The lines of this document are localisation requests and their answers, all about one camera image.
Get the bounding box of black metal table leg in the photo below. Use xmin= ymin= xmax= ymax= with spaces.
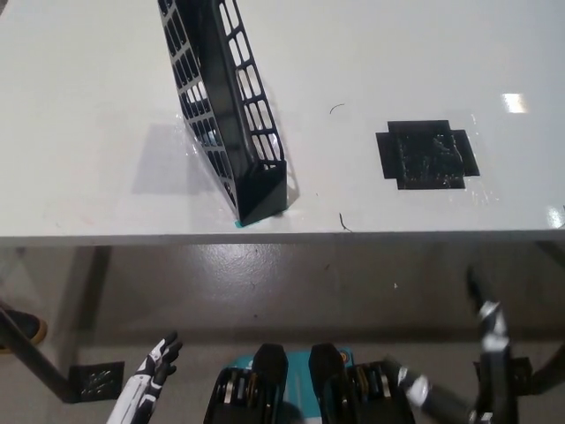
xmin=531 ymin=346 xmax=565 ymax=392
xmin=0 ymin=302 xmax=83 ymax=405

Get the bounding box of dark grey notebook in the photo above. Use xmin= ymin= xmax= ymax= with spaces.
xmin=193 ymin=0 xmax=260 ymax=168

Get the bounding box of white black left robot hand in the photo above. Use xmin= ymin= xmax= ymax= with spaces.
xmin=105 ymin=330 xmax=185 ymax=424

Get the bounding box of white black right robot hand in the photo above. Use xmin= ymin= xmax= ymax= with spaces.
xmin=383 ymin=264 xmax=536 ymax=424

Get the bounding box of black mesh file shelf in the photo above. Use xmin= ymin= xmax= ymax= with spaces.
xmin=156 ymin=0 xmax=289 ymax=224

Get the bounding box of teal tape strip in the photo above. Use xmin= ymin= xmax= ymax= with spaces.
xmin=232 ymin=210 xmax=286 ymax=229

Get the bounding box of black teal robot body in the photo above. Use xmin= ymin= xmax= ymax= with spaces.
xmin=202 ymin=342 xmax=418 ymax=424

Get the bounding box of black shoe with tan sole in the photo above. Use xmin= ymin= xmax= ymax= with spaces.
xmin=0 ymin=308 xmax=49 ymax=352

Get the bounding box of black tape patch on table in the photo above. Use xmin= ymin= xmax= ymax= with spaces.
xmin=375 ymin=118 xmax=481 ymax=192

